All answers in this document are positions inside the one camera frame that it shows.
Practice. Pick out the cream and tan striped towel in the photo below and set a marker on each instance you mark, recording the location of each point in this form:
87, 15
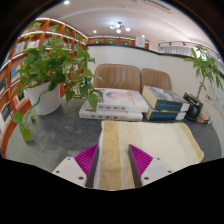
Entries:
160, 140

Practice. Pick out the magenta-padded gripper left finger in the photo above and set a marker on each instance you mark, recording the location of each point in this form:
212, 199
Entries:
71, 170

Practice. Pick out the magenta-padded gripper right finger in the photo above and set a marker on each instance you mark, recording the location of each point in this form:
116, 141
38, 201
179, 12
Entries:
155, 170

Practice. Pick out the orange wooden bookshelf unit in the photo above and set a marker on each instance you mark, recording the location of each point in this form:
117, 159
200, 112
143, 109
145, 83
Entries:
13, 60

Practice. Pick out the thick dark blue-striped book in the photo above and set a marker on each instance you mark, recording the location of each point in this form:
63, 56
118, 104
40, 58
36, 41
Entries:
163, 98

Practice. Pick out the ceiling light cluster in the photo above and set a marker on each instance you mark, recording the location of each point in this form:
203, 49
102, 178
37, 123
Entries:
118, 26

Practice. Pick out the leafy vine plant, white pot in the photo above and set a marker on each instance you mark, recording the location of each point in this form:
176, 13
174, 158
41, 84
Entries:
43, 96

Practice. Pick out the white curtain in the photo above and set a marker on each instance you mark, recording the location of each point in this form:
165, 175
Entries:
180, 50

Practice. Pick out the white flat book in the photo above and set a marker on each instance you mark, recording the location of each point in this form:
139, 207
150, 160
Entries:
110, 115

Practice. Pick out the tan padded chair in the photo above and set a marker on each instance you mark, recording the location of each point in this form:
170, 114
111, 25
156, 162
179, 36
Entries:
116, 76
155, 80

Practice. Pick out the beige cover book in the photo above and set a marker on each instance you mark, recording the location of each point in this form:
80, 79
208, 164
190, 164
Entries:
202, 116

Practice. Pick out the small tree in black pot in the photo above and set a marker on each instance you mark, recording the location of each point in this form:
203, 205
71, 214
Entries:
194, 108

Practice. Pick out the red-edged book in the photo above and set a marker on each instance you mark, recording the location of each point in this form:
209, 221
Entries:
205, 122

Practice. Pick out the white framed notice sign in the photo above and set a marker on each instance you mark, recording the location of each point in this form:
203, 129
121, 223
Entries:
140, 42

